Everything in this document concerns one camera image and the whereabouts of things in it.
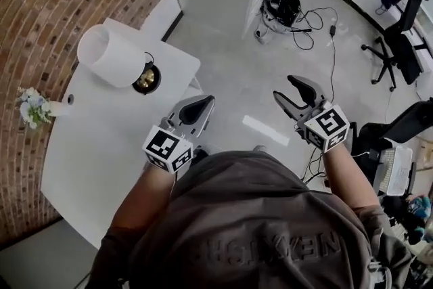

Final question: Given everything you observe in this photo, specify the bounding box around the person's left forearm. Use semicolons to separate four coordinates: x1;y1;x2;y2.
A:
110;161;177;231

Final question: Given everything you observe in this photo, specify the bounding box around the coiled black cable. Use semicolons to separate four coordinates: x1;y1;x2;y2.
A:
290;6;339;51

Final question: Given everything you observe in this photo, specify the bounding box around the white desk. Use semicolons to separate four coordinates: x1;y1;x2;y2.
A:
40;17;202;250

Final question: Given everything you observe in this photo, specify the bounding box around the grey shoulder strap buckle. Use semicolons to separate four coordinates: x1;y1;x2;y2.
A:
366;257;394;289

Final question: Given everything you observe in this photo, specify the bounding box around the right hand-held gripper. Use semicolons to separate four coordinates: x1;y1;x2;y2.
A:
272;74;351;154

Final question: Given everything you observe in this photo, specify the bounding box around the long black cable with adapter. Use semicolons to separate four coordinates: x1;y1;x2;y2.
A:
325;8;340;104

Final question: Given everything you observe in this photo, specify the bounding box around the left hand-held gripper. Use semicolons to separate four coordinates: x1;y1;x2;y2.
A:
141;95;217;175

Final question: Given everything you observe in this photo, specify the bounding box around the black high-back office chair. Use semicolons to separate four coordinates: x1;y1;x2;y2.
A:
361;0;433;93

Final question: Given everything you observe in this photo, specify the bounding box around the person's right forearm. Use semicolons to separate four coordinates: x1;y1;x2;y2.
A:
319;144;380;211

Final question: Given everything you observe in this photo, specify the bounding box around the small white device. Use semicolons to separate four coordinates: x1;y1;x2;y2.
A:
254;28;272;45

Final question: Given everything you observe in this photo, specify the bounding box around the white plastic basket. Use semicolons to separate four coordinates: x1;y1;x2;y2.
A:
371;146;415;198

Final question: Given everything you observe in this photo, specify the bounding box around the white table lamp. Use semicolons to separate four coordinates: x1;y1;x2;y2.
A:
76;23;163;96

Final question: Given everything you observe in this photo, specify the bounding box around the black headset gear pile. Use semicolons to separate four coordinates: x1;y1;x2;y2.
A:
261;0;302;33

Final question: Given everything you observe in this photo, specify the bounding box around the white vase with pale flowers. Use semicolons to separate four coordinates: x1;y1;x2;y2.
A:
17;86;70;130

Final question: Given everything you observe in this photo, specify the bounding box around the person's torso in grey shirt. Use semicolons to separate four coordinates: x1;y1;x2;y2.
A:
90;150;413;289

